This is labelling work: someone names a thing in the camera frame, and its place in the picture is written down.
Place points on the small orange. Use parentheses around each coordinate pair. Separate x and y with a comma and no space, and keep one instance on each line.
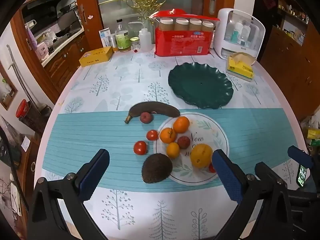
(173,150)

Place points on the white countertop cabinet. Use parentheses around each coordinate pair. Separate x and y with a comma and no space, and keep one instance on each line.
(223,40)

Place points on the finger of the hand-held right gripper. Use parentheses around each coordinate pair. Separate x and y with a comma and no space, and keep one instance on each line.
(300,156)

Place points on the orange with stem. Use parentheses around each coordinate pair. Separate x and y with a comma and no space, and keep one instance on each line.
(168,135)

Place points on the smartphone with lit screen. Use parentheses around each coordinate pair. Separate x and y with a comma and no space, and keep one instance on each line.
(302,176)

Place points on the dark green scalloped plate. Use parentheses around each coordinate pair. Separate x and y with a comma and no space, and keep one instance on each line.
(200,85)

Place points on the teal bottle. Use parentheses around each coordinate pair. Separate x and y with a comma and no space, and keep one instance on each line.
(235,33)

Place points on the brown wooden cabinet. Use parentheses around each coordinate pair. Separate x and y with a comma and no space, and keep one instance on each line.
(290,55)

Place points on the round orange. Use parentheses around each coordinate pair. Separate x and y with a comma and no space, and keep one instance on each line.
(181,124)

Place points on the red lychee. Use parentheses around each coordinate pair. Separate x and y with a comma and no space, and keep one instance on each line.
(183,142)
(146,117)

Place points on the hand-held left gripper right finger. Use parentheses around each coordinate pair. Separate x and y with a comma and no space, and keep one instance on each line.
(226,177)

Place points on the yellow green packages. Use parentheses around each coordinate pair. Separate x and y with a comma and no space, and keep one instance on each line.
(312,133)

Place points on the green label oil bottle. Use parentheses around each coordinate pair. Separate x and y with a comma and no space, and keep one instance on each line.
(122,38)

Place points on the large yellow orange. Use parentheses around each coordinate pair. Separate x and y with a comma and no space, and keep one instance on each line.
(201,155)

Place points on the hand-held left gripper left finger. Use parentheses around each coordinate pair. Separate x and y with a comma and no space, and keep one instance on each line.
(96,173)

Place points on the white squeeze bottle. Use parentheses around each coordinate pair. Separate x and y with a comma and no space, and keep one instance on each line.
(144,40)

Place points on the red lidded jar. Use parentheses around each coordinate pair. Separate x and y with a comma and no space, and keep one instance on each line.
(22,108)

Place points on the dark avocado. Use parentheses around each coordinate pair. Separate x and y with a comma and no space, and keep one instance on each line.
(157,168)

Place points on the red box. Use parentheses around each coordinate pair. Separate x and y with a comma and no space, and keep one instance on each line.
(182,42)

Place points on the red tomato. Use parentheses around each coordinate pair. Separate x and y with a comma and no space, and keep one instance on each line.
(140,147)
(152,135)

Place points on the blue and white carton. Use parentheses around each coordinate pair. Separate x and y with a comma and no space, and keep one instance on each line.
(105,36)

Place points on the wooden picture frame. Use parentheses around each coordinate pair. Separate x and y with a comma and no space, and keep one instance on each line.
(7,87)

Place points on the small glass jar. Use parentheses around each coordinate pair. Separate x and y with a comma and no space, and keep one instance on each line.
(135,43)

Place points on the white printed plate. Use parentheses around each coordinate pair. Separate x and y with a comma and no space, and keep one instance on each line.
(217,135)

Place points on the pink cloth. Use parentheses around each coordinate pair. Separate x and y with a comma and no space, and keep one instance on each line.
(31,38)

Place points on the dark brown banana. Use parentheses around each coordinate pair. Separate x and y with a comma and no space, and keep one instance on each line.
(155,109)

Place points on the yellow tissue box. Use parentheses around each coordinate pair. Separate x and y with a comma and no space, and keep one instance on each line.
(241,67)

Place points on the flat yellow box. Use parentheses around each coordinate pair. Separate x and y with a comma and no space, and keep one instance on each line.
(96,56)

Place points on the wooden kitchen cabinet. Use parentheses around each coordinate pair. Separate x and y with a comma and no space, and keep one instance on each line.
(65,57)

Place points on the small cherry tomato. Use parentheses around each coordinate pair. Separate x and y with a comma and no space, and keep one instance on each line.
(211,168)

